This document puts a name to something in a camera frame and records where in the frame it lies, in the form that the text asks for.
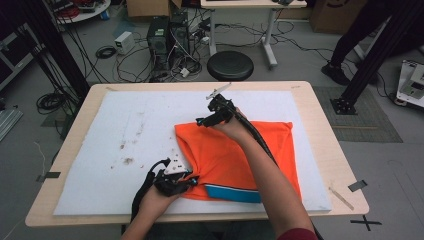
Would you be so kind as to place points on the round white table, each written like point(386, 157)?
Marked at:
point(86, 13)

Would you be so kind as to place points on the silver aluminium rail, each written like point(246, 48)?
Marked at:
point(8, 123)

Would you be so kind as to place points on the person's left hand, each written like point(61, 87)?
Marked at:
point(156, 203)

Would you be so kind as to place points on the cardboard box with dark print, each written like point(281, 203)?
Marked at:
point(328, 15)

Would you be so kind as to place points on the white desk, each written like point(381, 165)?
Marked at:
point(270, 40)

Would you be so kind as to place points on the black computer tower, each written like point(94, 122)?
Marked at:
point(158, 43)

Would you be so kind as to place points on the grey floor mat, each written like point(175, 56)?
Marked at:
point(366, 123)

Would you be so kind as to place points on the wooden table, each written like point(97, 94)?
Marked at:
point(330, 150)

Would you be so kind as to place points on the thin wooden stick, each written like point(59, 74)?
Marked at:
point(340, 198)

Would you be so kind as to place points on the small white box device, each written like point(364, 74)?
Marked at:
point(124, 41)

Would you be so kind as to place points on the person's right hand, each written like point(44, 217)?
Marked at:
point(233, 128)

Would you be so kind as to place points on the black metal post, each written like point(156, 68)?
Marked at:
point(56, 46)
point(380, 56)

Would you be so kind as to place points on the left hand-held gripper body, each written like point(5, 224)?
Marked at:
point(171, 181)

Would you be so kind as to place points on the person's dark red right sleeve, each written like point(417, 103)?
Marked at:
point(298, 235)

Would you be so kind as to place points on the black round stool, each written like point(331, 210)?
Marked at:
point(230, 65)

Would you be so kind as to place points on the white machine with grey panel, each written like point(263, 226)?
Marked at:
point(411, 86)

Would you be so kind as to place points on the orange polo shirt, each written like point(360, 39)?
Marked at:
point(213, 150)

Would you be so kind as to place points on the white foam mat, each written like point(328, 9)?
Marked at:
point(133, 113)

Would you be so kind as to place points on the black tape strip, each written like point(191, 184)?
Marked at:
point(357, 185)
point(50, 175)

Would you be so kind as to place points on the plain cardboard box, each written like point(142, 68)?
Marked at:
point(150, 7)

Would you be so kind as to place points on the grey shelf unit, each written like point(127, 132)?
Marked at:
point(15, 56)

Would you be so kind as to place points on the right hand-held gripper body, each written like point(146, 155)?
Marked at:
point(223, 108)

